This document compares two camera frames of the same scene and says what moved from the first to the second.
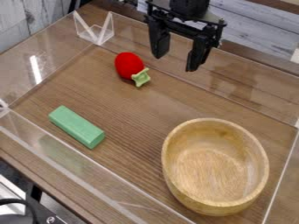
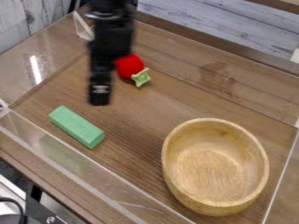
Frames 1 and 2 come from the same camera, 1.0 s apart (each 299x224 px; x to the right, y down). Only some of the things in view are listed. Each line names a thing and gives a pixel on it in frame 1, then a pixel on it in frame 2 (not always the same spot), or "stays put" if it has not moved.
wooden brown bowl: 215,165 stays put
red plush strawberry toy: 130,67 stays put
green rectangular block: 78,128 stays put
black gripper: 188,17 → 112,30
